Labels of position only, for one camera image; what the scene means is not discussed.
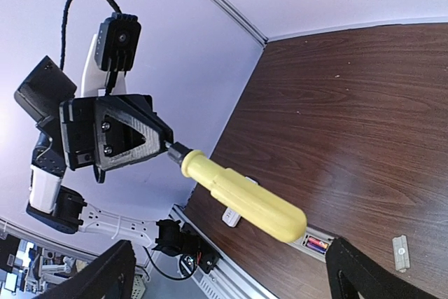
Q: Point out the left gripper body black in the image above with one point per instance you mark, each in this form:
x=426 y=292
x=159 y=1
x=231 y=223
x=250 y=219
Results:
x=77 y=128

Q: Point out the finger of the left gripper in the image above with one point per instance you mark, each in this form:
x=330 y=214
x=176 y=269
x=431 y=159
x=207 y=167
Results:
x=99 y=174
x=127 y=131

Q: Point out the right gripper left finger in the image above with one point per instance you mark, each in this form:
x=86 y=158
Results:
x=111 y=275

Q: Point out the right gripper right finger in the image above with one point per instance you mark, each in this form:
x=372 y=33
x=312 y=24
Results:
x=352 y=274

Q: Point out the grey battery cover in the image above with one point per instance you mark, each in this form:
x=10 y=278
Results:
x=401 y=253

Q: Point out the yellow handled screwdriver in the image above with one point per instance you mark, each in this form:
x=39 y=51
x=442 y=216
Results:
x=277 y=217

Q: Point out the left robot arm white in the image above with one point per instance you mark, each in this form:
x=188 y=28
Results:
x=50 y=202

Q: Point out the purple battery in remote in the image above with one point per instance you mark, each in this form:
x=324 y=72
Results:
x=316 y=248

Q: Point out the red battery in remote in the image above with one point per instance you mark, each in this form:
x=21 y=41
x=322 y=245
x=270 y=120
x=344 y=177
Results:
x=318 y=242

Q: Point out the white remote control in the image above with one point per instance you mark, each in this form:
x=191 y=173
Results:
x=230 y=217

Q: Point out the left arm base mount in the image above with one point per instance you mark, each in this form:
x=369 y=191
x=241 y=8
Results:
x=175 y=240

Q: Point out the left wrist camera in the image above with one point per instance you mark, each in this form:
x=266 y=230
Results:
x=117 y=42

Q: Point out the aluminium front rail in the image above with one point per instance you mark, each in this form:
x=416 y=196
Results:
x=226 y=279

